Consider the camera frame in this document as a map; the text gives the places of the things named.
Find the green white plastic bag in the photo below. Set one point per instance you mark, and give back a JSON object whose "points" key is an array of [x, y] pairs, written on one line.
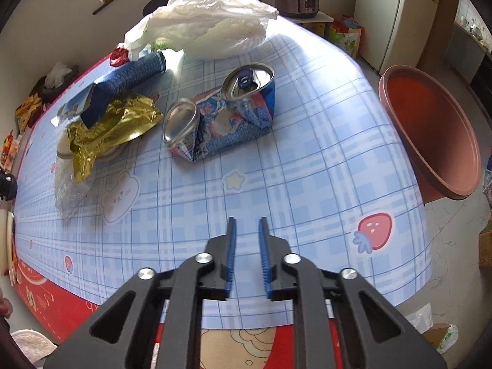
{"points": [[450, 338]]}

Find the grey kitchen cabinet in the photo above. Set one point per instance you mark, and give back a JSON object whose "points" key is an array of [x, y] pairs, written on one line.
{"points": [[467, 46]]}

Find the crushed blue drink can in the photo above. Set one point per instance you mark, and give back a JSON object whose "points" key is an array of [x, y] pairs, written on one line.
{"points": [[230, 127]]}

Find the crushed red can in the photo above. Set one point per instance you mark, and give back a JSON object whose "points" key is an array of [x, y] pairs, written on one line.
{"points": [[118, 57]]}

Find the red shopping bag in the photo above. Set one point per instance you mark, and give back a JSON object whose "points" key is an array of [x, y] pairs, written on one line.
{"points": [[342, 21]]}

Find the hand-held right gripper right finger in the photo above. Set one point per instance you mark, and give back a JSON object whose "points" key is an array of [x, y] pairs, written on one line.
{"points": [[264, 261]]}

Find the black round chair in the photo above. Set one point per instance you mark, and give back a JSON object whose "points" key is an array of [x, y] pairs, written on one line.
{"points": [[153, 5]]}

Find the green printed shopping bag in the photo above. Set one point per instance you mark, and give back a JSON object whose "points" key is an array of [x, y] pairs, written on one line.
{"points": [[346, 42]]}

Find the gold foil wrapper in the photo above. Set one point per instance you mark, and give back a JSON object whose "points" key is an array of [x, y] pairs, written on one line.
{"points": [[115, 123]]}

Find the small white side table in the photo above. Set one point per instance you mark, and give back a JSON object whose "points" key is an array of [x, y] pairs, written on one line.
{"points": [[323, 18]]}

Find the dark tissue box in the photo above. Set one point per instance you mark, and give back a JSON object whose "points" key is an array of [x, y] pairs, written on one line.
{"points": [[48, 92]]}

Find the cream refrigerator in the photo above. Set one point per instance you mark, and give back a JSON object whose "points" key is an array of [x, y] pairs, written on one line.
{"points": [[388, 19]]}

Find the yellow crinkled snack bag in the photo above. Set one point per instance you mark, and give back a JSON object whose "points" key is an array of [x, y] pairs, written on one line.
{"points": [[29, 113]]}

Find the white round container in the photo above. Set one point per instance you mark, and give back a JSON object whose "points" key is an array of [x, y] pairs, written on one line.
{"points": [[30, 348]]}

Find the black round object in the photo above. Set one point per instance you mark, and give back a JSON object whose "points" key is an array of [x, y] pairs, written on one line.
{"points": [[5, 186]]}

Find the white tissue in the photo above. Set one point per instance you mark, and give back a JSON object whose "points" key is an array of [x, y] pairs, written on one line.
{"points": [[57, 73]]}

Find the colourful snack packets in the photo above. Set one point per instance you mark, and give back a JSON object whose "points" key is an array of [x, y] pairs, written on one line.
{"points": [[9, 150]]}

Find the brown plastic basin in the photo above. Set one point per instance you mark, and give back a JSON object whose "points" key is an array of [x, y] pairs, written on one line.
{"points": [[422, 123]]}

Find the small cardboard box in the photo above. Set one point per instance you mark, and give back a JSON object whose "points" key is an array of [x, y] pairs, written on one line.
{"points": [[432, 334]]}

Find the blue paper carton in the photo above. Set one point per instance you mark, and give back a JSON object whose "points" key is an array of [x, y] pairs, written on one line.
{"points": [[127, 78]]}

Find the brown cardboard box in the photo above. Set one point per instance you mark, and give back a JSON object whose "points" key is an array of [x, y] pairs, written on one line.
{"points": [[486, 242]]}

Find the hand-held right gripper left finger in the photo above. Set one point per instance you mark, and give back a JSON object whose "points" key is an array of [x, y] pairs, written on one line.
{"points": [[231, 261]]}

